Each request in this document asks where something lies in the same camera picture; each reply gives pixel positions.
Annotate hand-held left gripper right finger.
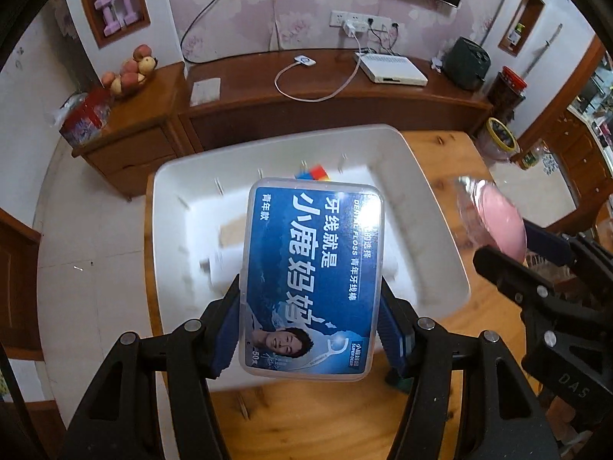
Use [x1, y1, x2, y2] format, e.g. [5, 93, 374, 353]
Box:
[378, 292, 561, 460]

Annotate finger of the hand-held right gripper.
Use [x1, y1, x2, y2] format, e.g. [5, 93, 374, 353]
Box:
[524, 223, 613, 314]
[473, 248, 613, 437]

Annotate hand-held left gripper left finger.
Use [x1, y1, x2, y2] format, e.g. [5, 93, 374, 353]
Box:
[57, 273, 245, 460]

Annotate pink-filled clear bottle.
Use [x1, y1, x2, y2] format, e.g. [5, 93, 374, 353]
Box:
[455, 176, 528, 257]

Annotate white plastic storage bin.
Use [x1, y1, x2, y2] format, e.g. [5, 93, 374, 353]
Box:
[146, 123, 472, 341]

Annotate blue dental floss box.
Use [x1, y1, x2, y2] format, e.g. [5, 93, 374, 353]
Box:
[238, 176, 388, 383]

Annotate colourful puzzle cube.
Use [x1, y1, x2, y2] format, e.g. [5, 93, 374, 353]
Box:
[293, 165, 332, 182]

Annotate green perfume bottle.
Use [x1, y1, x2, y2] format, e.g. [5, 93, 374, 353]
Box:
[384, 366, 416, 389]

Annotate yellow lid plastic jar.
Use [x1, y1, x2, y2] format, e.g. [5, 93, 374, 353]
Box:
[479, 116, 520, 161]

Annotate red lid jar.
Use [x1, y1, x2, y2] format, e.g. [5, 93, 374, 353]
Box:
[486, 66, 528, 123]

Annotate long metal rod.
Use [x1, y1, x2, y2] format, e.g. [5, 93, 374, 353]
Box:
[524, 24, 563, 77]

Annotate dark green appliance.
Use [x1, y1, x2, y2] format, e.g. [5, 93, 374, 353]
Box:
[443, 37, 492, 92]

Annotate wooden side cabinet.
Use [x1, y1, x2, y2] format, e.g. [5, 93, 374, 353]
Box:
[72, 62, 192, 202]

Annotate wooden door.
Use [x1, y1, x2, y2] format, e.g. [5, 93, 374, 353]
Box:
[0, 208, 44, 362]

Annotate wooden television stand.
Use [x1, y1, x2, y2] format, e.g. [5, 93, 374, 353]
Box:
[179, 48, 494, 151]

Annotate white set-top box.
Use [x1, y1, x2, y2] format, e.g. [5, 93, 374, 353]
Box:
[354, 53, 428, 87]

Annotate white paper sheet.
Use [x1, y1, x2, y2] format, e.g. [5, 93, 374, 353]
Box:
[189, 78, 222, 106]

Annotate red gift box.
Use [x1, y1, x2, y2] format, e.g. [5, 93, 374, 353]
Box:
[45, 89, 113, 147]

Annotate fruit bowl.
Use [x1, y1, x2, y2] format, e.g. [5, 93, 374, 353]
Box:
[112, 72, 156, 101]

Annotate pink dumbbell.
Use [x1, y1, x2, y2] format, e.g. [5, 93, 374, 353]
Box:
[117, 0, 139, 26]
[96, 0, 120, 36]

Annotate wooden wall niche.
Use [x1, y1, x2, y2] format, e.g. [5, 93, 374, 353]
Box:
[498, 0, 547, 56]
[78, 0, 151, 49]

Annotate white charging cable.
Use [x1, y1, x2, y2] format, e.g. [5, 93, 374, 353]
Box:
[274, 33, 361, 103]

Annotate black power cables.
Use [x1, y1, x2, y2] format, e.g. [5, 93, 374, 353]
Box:
[366, 21, 400, 56]

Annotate white wall outlet strip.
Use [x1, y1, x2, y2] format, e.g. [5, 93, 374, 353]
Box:
[329, 10, 399, 30]

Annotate black television cable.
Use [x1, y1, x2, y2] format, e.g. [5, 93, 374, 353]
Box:
[181, 0, 250, 64]

